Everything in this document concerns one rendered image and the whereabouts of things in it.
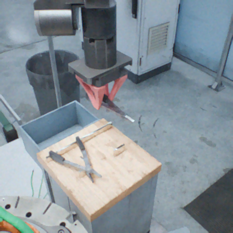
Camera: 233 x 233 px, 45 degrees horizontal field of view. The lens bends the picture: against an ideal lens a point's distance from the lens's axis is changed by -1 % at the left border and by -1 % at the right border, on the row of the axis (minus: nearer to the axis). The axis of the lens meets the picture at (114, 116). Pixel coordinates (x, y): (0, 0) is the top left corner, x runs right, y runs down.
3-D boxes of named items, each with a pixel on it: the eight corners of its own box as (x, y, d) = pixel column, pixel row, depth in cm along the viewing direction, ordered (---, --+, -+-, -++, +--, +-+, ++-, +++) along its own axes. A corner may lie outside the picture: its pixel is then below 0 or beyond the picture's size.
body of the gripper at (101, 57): (67, 73, 52) (63, 34, 47) (111, 55, 57) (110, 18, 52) (89, 88, 48) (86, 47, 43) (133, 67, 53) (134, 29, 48)
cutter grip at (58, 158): (49, 157, 60) (48, 152, 59) (52, 154, 60) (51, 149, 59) (63, 165, 58) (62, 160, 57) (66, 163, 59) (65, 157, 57)
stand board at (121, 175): (37, 160, 64) (36, 153, 63) (103, 125, 74) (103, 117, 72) (90, 222, 52) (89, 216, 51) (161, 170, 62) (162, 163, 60)
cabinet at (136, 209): (54, 222, 80) (38, 160, 64) (105, 188, 90) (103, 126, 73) (96, 278, 69) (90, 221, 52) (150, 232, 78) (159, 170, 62)
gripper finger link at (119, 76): (78, 104, 58) (74, 63, 52) (106, 90, 61) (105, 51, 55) (100, 120, 54) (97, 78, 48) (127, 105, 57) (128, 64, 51)
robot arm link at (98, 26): (116, 1, 42) (116, -10, 46) (69, 2, 42) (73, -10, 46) (116, 44, 46) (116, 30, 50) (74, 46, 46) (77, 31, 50)
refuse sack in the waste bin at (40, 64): (25, 99, 223) (15, 59, 201) (67, 82, 242) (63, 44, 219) (48, 125, 200) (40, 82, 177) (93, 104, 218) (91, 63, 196)
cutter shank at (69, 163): (63, 164, 58) (62, 162, 57) (65, 161, 58) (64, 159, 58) (89, 173, 56) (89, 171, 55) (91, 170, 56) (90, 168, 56)
